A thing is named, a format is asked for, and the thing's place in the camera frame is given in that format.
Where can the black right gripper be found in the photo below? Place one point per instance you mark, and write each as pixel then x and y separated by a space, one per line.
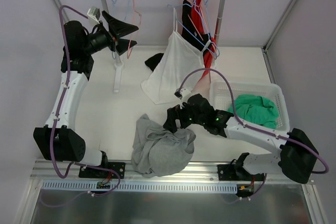
pixel 180 115

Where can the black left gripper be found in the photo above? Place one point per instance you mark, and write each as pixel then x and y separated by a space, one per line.
pixel 113 40

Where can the grey tank top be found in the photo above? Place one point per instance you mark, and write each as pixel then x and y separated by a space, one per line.
pixel 157 152

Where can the white tank top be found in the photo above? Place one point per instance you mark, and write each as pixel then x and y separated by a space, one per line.
pixel 180 58

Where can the green tank top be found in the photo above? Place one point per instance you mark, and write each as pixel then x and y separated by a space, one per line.
pixel 257 109

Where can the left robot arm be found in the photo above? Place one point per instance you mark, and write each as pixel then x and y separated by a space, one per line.
pixel 57 140

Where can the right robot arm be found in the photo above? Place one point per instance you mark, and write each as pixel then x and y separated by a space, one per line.
pixel 226 135

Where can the black tank top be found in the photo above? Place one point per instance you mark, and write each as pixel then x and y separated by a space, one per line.
pixel 193 32

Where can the red tank top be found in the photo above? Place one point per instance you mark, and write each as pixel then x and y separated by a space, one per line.
pixel 207 42

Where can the white plastic basket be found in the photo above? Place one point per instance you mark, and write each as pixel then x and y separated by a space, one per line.
pixel 220 98

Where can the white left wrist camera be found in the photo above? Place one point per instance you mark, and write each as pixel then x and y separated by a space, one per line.
pixel 93 15

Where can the white slotted cable duct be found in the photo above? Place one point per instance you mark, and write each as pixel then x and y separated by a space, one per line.
pixel 221 188

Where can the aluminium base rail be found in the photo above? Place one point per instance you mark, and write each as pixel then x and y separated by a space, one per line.
pixel 194 170

